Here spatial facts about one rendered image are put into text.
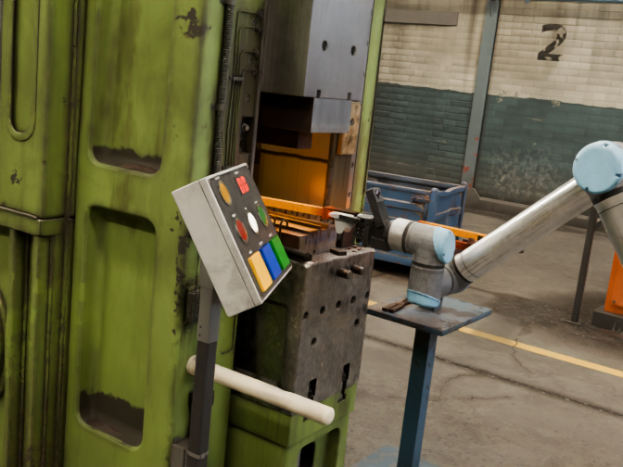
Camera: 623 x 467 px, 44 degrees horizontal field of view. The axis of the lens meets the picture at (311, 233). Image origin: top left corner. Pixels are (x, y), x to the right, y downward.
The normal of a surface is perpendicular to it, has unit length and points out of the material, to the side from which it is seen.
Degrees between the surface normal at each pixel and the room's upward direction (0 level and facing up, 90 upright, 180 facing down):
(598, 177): 84
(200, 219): 90
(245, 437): 90
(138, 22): 89
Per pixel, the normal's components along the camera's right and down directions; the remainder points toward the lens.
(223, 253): -0.16, 0.18
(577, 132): -0.57, 0.11
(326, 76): 0.82, 0.19
